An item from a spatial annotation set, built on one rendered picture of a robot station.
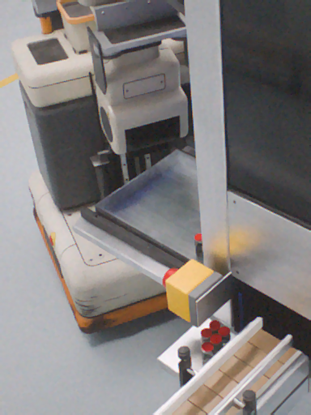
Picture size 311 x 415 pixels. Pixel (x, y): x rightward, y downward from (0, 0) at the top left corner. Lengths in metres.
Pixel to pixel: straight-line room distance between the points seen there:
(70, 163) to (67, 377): 0.66
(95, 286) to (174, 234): 0.87
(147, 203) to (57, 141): 0.85
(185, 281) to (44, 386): 1.32
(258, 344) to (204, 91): 0.46
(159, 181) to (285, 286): 0.61
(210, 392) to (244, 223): 0.28
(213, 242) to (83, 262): 1.23
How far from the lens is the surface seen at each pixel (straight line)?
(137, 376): 2.66
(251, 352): 1.46
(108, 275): 2.60
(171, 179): 1.91
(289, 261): 1.34
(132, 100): 2.35
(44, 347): 2.80
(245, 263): 1.42
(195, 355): 1.53
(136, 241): 1.73
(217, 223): 1.41
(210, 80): 1.24
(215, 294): 1.45
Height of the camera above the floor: 2.03
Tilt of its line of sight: 39 degrees down
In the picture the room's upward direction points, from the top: 5 degrees counter-clockwise
